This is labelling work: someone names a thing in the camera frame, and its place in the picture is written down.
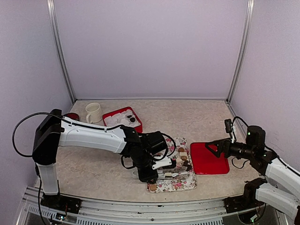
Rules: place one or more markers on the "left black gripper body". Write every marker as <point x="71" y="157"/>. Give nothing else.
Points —
<point x="143" y="176"/>

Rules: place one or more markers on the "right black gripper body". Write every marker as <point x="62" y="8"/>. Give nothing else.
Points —
<point x="231" y="152"/>

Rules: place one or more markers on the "silver metal serving tongs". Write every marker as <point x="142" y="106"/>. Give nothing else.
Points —
<point x="172" y="175"/>

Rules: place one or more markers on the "red box lid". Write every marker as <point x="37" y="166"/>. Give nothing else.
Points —
<point x="205" y="162"/>

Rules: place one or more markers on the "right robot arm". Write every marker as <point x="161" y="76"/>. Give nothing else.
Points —
<point x="280" y="185"/>

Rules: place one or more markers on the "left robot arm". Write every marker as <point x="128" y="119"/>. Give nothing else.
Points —
<point x="57" y="131"/>

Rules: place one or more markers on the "brown sweet chocolate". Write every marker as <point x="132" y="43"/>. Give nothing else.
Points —
<point x="153" y="187"/>

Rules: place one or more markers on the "white cube chocolate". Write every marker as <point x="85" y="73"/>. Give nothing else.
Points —
<point x="179" y="160"/>

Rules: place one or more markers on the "dark chocolate on tray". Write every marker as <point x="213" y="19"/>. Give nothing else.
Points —
<point x="189" y="167"/>

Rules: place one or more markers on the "white paper chocolate cups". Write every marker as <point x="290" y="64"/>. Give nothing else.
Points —
<point x="121" y="119"/>

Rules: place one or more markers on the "red chocolate box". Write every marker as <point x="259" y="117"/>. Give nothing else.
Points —
<point x="139" y="129"/>

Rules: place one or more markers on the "floral rectangular tray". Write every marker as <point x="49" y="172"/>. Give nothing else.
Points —
<point x="176" y="185"/>

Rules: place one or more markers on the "cream ceramic mug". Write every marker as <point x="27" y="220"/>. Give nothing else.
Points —
<point x="94" y="113"/>

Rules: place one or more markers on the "red floral saucer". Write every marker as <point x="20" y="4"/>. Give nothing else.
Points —
<point x="72" y="115"/>

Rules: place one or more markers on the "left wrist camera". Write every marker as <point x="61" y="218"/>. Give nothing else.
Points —
<point x="166" y="162"/>

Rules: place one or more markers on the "aluminium table front rail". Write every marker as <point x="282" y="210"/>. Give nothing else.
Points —
<point x="87" y="211"/>

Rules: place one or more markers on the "left aluminium frame post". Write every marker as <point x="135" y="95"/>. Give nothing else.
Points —
<point x="59" y="50"/>

